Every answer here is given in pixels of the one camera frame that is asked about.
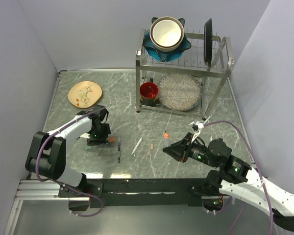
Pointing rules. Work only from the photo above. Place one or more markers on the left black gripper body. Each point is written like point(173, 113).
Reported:
point(99, 136)

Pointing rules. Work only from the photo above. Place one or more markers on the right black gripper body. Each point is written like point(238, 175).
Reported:
point(194, 150)

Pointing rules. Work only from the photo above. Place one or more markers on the large orange marker cap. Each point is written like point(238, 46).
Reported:
point(111, 139)

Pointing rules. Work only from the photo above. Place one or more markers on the grey marker orange tip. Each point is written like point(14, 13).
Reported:
point(166, 139)

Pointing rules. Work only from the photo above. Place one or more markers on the dark blue pen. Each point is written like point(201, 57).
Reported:
point(119, 150)

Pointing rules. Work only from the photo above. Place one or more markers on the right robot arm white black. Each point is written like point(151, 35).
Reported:
point(232, 176)

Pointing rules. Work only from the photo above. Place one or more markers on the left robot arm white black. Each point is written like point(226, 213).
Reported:
point(47, 153)

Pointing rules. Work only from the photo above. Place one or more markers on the white green-tipped highlighter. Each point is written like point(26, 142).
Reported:
point(136, 146)

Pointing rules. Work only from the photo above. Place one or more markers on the yellow bird-pattern plate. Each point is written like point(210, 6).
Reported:
point(85, 94)

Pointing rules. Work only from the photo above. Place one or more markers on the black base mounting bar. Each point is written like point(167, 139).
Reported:
point(192, 192)

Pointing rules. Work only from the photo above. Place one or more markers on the speckled grey plate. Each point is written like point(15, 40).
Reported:
point(179, 92)

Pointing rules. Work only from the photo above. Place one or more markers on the steel dish rack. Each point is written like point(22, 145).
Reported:
point(191, 63)

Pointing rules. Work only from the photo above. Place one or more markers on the red black mug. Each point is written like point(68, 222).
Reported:
point(149, 93)

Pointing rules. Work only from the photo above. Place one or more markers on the blue petal-shaped bowl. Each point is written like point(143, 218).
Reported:
point(166, 56)

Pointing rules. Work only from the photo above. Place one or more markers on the cream bowl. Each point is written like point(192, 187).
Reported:
point(166, 33)

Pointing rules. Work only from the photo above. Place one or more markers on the black plate upright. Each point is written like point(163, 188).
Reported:
point(208, 42)

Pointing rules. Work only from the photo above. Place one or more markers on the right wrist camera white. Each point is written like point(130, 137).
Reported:
point(197, 126)

